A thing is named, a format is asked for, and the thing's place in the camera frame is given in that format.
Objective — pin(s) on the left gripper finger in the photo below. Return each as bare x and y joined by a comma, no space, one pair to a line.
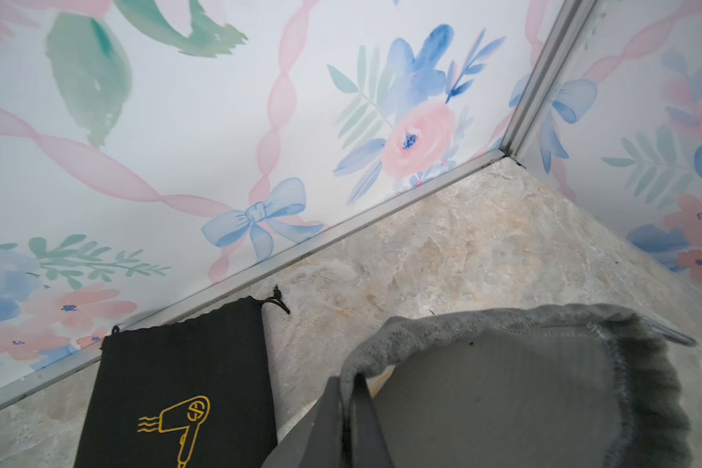
346,435

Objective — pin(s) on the grey drawstring pouch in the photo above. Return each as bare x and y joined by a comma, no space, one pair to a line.
553,386

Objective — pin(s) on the black pouch at back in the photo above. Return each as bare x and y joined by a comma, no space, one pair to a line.
191,394

